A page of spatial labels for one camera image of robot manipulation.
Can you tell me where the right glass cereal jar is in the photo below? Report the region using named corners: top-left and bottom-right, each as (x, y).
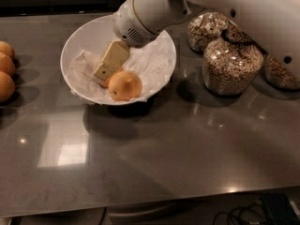
top-left (263, 54), bottom-right (300, 90)

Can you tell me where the black cable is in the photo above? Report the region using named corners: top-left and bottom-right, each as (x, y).
top-left (213, 200), bottom-right (270, 225)

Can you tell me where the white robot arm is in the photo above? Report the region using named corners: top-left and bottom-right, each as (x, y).
top-left (112, 0), bottom-right (300, 77)

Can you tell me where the front glass cereal jar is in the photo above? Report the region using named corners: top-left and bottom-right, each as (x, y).
top-left (202, 25), bottom-right (263, 97)

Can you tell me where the glass cereal jar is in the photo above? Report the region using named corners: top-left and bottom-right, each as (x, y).
top-left (263, 54), bottom-right (300, 90)
top-left (187, 11), bottom-right (228, 53)
top-left (202, 25), bottom-right (263, 97)

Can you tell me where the black power adapter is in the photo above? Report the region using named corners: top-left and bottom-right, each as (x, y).
top-left (261, 194), bottom-right (300, 225)

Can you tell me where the orange at bowl front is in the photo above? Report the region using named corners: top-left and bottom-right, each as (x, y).
top-left (108, 70), bottom-right (143, 101)

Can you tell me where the white bowl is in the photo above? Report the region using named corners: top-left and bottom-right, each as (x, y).
top-left (59, 14), bottom-right (177, 107)

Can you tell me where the orange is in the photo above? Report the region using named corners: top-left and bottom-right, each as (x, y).
top-left (108, 70), bottom-right (143, 101)
top-left (0, 52), bottom-right (16, 76)
top-left (0, 71), bottom-right (15, 102)
top-left (91, 63), bottom-right (123, 87)
top-left (0, 41), bottom-right (15, 59)

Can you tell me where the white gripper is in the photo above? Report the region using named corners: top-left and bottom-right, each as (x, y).
top-left (91, 0), bottom-right (158, 83)

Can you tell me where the left glass cereal jar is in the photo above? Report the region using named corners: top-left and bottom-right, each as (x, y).
top-left (187, 11), bottom-right (228, 53)

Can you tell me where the white paper napkin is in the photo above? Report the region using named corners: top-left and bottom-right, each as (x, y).
top-left (61, 34), bottom-right (176, 105)

